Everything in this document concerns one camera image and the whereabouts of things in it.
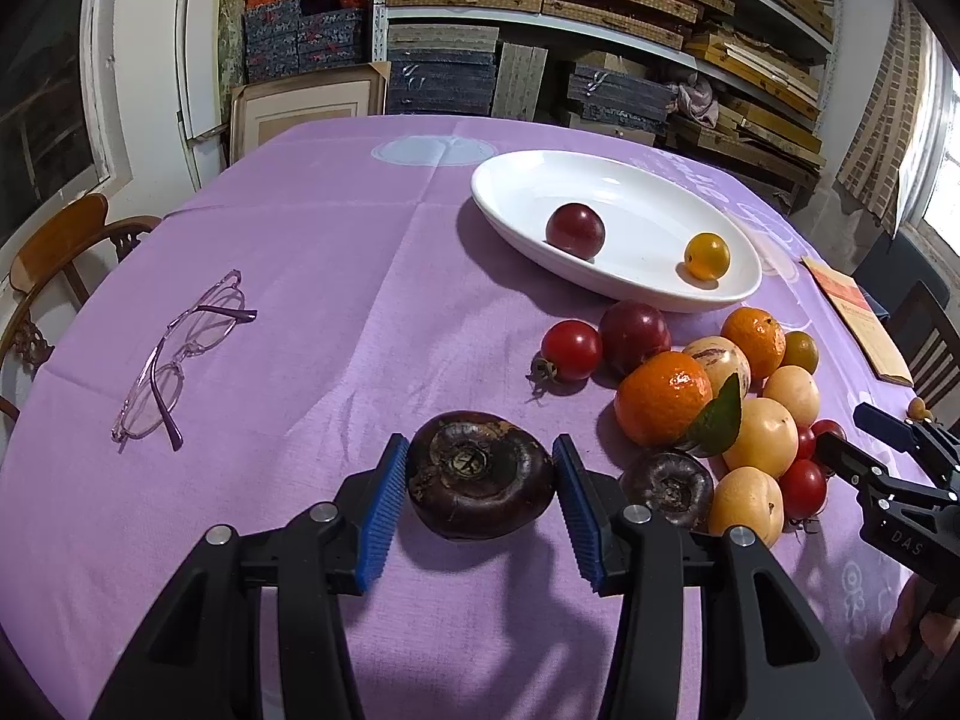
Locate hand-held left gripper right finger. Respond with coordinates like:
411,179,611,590
551,433,875,720

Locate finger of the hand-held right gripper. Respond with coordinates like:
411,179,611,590
814,434,960,505
853,403,960,477

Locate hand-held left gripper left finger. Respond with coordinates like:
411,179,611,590
90,433,410,720

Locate small dark brown mangosteen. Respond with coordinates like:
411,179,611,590
621,451,715,533

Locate large dark brown mangosteen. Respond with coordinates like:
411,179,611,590
406,411,557,541

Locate orange mandarin with leaf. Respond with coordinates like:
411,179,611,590
614,351,743,458

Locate small striped pepino melon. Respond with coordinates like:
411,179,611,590
681,335,752,398

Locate red cherry tomato with stem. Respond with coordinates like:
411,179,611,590
529,319,603,391

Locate dark red plum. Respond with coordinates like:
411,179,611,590
598,301,672,377
545,202,606,260

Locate white oval plate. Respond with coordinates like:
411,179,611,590
470,150,764,314

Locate person's right hand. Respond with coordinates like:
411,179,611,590
883,577,960,683

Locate yellow pepino melon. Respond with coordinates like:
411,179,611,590
762,364,822,427
721,397,799,479
706,466,785,550

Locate dark slatted chair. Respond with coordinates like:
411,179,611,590
885,281,960,410

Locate small green citrus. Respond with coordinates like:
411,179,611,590
780,331,820,374

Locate dark blue chair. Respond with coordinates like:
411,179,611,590
851,232,947,320

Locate purple framed eyeglasses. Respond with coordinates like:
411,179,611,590
111,270,258,452

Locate yellow orange tomato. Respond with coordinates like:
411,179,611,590
684,232,731,282

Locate purple tablecloth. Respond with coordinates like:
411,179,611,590
0,114,960,720

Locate bright window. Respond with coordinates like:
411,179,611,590
900,37,960,256

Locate brick patterned curtain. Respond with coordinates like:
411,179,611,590
835,0,938,237

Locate stack of yellow wooden frames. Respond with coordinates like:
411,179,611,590
667,15,833,173

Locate pink cloth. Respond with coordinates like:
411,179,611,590
675,75,721,128

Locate pile of dark blue folders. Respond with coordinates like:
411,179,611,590
566,64,676,136

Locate carved wooden chair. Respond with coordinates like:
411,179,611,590
0,193,162,421

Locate stack of dark blue cases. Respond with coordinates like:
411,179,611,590
386,49,497,117

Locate upright grey books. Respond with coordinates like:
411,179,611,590
491,43,548,121

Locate stack of blue patterned boxes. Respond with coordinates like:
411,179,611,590
244,0,372,83

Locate white cabinet door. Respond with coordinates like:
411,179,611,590
174,0,226,192

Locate white metal shelf rack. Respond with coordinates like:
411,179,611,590
371,0,845,188

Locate green marbled board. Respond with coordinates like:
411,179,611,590
216,0,248,128

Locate dark window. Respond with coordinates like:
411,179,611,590
0,0,113,241

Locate beige picture frame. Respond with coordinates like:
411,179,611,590
229,61,391,166

